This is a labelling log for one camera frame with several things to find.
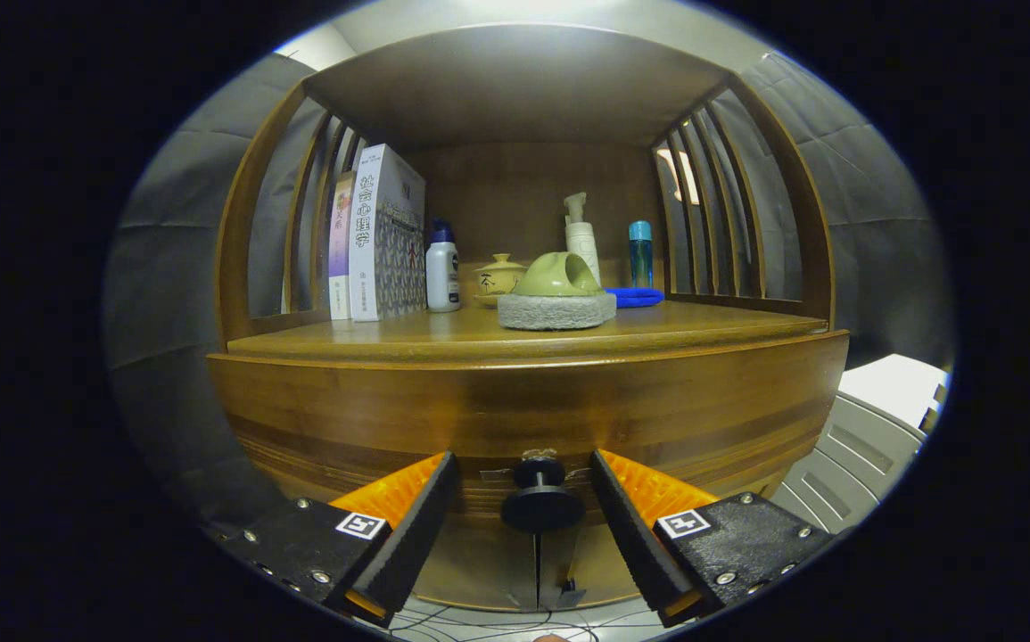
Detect green scrub brush grey pad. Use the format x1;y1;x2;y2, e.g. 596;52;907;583
497;251;618;332

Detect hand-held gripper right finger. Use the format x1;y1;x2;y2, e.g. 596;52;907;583
590;449;836;628

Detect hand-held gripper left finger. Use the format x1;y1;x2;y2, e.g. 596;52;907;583
207;450;460;625

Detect thick white book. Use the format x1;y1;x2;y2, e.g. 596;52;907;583
348;144;428;323

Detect brown wooden cabinet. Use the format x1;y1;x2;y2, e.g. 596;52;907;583
216;22;836;616

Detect blue folded cloth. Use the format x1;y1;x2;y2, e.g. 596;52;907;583
604;285;665;309

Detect brown wooden drawer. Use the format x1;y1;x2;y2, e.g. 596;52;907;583
207;330;850;523

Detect brown wooden countertop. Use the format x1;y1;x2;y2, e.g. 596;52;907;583
225;299;829;365

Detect yellow lidded ceramic teacup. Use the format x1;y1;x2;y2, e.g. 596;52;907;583
475;253;529;309

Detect white drawer unit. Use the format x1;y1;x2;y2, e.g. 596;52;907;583
782;354;951;534

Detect clear blue bottle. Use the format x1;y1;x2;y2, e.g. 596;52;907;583
628;221;655;289

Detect black round drawer knob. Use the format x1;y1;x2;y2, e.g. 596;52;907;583
501;457;587;534

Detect thin purple book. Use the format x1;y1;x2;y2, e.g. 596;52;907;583
328;171;356;321

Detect white bottle with blue cap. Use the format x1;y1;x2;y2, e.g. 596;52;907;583
425;220;462;313

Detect white pump bottle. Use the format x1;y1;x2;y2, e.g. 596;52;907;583
564;192;602;286

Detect black floor cables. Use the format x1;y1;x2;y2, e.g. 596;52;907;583
390;606;658;642

